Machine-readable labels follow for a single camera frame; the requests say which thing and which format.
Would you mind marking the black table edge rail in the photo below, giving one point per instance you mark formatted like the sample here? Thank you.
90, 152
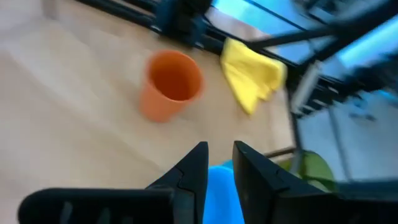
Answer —
140, 18

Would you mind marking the orange plastic cup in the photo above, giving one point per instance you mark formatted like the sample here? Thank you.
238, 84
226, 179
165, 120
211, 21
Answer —
158, 102

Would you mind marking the yellow cloth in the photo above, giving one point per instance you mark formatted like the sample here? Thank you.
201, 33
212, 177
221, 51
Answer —
248, 74

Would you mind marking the green translucent plastic cup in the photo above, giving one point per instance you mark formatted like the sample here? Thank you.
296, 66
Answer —
314, 168

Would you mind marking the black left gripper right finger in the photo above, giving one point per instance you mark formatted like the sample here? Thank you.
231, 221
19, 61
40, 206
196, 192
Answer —
261, 186

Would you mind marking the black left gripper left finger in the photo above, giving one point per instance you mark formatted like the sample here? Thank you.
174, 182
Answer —
186, 186

